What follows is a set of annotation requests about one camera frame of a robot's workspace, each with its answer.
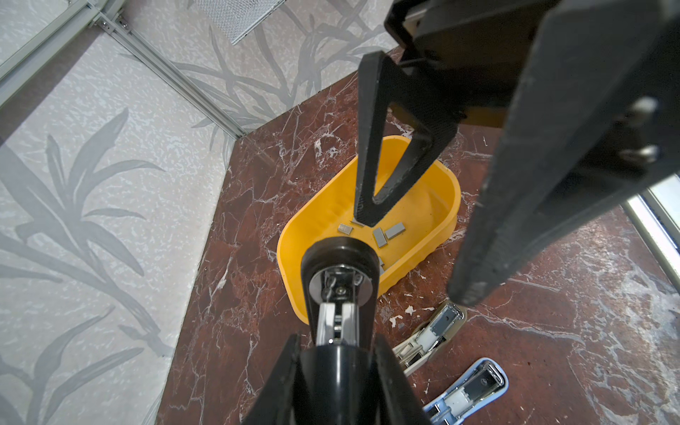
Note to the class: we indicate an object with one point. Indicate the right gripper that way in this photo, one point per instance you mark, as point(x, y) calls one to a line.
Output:
point(593, 122)

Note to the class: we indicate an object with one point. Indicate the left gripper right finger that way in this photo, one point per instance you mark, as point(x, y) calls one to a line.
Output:
point(396, 401)

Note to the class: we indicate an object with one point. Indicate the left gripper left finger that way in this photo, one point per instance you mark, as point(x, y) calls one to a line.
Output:
point(276, 401)

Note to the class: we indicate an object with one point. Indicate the blue mini stapler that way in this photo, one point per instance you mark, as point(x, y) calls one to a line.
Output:
point(481, 384)

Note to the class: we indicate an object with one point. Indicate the white mini stapler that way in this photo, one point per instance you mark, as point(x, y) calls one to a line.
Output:
point(430, 337)

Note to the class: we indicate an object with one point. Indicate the staple strip in tray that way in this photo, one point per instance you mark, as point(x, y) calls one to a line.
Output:
point(345, 229)
point(395, 231)
point(380, 238)

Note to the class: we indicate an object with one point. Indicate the aluminium front rail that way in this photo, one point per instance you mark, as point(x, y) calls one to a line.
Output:
point(655, 214)

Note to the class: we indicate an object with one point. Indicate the white wire mesh basket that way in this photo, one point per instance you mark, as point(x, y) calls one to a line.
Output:
point(237, 18)

